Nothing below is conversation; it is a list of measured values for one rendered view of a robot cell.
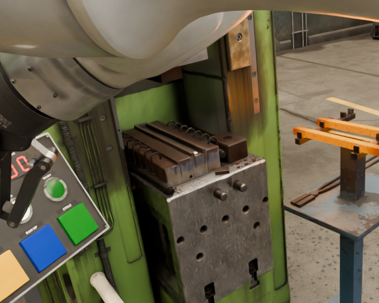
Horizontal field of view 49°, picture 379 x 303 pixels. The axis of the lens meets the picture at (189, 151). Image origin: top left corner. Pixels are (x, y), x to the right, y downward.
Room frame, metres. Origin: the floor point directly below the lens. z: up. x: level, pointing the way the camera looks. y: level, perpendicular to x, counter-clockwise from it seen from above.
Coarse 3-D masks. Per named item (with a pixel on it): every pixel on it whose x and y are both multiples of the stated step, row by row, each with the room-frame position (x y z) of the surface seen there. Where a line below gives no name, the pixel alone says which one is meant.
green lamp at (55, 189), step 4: (52, 180) 0.88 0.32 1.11; (56, 180) 0.89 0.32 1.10; (48, 184) 0.87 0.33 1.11; (52, 184) 0.88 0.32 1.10; (56, 184) 0.88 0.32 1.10; (60, 184) 0.89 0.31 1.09; (48, 188) 0.86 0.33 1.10; (52, 188) 0.87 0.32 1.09; (56, 188) 0.87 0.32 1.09; (60, 188) 0.88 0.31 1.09; (64, 188) 0.89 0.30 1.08; (48, 192) 0.86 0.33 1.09; (52, 192) 0.86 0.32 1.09; (56, 192) 0.87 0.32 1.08; (60, 192) 0.87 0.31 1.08; (52, 196) 0.86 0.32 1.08; (56, 196) 0.86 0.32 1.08; (60, 196) 0.87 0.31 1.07
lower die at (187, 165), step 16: (160, 128) 1.47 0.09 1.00; (128, 144) 1.40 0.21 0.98; (144, 144) 1.36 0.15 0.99; (160, 144) 1.33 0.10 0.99; (176, 144) 1.28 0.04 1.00; (208, 144) 1.26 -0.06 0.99; (160, 160) 1.22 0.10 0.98; (176, 160) 1.17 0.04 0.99; (192, 160) 1.19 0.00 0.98; (208, 160) 1.21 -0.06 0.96; (160, 176) 1.17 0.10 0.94; (176, 176) 1.15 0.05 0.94
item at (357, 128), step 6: (318, 120) 1.38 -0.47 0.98; (324, 120) 1.36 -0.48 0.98; (330, 120) 1.35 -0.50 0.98; (336, 120) 1.34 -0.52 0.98; (330, 126) 1.34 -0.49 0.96; (336, 126) 1.32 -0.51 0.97; (342, 126) 1.30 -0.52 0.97; (348, 126) 1.28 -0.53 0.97; (354, 126) 1.27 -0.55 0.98; (360, 126) 1.26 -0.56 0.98; (366, 126) 1.25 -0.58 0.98; (372, 126) 1.24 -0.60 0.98; (354, 132) 1.27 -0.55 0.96; (360, 132) 1.25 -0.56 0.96; (366, 132) 1.23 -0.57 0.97; (372, 132) 1.21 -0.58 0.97; (378, 132) 1.20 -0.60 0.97
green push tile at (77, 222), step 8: (72, 208) 0.86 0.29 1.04; (80, 208) 0.87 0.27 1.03; (64, 216) 0.83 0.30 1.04; (72, 216) 0.84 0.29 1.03; (80, 216) 0.86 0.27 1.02; (88, 216) 0.87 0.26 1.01; (64, 224) 0.82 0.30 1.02; (72, 224) 0.83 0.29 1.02; (80, 224) 0.84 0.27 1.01; (88, 224) 0.85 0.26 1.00; (96, 224) 0.87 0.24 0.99; (72, 232) 0.82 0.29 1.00; (80, 232) 0.83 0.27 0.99; (88, 232) 0.84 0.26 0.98; (72, 240) 0.81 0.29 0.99; (80, 240) 0.81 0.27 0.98
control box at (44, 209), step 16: (48, 144) 0.94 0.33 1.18; (64, 160) 0.94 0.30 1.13; (16, 176) 0.84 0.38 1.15; (48, 176) 0.89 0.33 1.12; (64, 176) 0.91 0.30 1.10; (16, 192) 0.82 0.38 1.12; (64, 192) 0.88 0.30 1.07; (80, 192) 0.91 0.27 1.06; (32, 208) 0.81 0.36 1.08; (48, 208) 0.83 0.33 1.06; (64, 208) 0.86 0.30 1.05; (96, 208) 0.90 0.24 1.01; (0, 224) 0.75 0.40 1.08; (32, 224) 0.79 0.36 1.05; (0, 240) 0.73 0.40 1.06; (16, 240) 0.75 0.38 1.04; (64, 240) 0.80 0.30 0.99; (16, 256) 0.73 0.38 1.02; (64, 256) 0.78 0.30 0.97; (32, 272) 0.72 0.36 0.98; (48, 272) 0.74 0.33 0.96
